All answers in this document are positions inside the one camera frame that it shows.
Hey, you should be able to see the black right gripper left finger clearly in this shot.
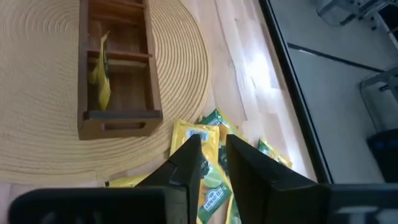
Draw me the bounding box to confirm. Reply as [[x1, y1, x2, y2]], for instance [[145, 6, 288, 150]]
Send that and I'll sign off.
[[9, 134, 203, 224]]

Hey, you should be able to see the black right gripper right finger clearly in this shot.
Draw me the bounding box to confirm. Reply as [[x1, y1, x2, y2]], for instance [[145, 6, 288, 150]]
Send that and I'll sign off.
[[226, 134, 398, 224]]

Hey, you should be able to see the dark wooden tea box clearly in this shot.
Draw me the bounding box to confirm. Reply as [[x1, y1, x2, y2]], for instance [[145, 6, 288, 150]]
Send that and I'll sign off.
[[76, 0, 164, 141]]

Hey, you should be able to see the black storage bin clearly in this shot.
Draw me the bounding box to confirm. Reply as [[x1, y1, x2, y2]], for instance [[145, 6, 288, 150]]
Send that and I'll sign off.
[[366, 129, 398, 184]]

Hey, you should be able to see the round woven beige placemat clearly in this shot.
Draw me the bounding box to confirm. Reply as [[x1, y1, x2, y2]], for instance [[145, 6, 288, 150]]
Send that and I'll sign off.
[[0, 0, 212, 184]]

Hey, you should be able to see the grey metal furniture frame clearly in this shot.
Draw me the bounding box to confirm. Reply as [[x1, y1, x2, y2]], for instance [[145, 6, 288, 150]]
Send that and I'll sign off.
[[360, 65, 398, 131]]

